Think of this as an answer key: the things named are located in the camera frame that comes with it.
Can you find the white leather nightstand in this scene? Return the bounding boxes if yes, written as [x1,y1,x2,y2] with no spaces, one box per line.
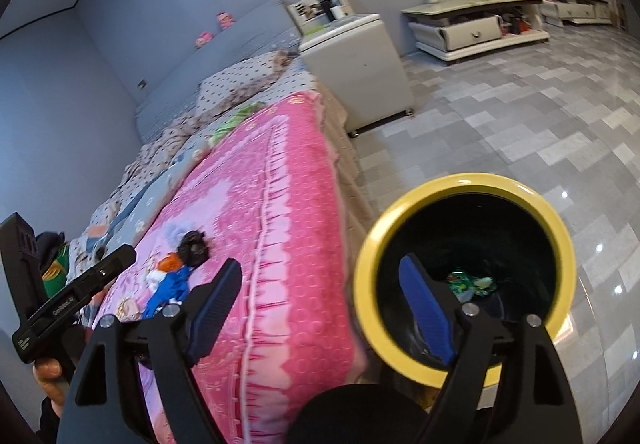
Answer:
[299,14,416,137]

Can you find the cream low cabinet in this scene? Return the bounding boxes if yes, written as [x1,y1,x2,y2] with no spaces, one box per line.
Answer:
[537,0,615,27]

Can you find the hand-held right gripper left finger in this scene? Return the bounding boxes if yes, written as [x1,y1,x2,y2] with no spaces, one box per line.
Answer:
[57,258,243,444]

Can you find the white foam fruit net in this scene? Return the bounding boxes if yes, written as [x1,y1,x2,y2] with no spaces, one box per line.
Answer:
[162,223,188,245]

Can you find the green crumpled wrapper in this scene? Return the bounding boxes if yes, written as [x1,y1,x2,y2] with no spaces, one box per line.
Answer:
[446,270,496,302]

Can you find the green printed cloth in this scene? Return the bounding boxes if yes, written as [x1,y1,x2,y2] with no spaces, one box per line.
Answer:
[35,231,70,295]

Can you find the black crumpled bag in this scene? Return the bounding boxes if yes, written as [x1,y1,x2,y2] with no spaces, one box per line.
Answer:
[177,230,211,269]

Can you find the black bin with yellow rim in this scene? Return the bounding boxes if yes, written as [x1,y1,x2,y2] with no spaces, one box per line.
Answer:
[354,173,577,387]

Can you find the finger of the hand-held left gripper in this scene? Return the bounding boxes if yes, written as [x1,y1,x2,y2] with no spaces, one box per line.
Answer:
[74,244,137,297]

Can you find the white framed picture stand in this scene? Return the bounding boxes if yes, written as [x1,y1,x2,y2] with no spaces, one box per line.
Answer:
[287,0,353,32]

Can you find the person's left hand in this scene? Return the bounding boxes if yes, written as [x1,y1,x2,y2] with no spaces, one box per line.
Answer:
[32,358,68,420]

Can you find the white dotted bed sheet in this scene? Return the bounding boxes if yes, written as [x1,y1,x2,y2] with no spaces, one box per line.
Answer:
[272,61,321,97]

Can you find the pink floral blanket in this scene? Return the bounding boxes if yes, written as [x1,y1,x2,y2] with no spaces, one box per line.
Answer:
[90,91,373,444]

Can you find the polka dot pillow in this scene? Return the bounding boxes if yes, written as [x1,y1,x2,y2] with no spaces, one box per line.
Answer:
[195,51,301,125]

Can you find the blue rubber glove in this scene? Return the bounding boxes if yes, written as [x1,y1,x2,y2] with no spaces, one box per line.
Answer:
[143,265,192,317]

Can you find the cream TV stand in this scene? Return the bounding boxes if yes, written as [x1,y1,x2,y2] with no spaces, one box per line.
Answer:
[401,0,551,65]

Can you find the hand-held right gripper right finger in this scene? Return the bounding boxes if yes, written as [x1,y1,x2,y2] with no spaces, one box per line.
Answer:
[399,254,583,444]

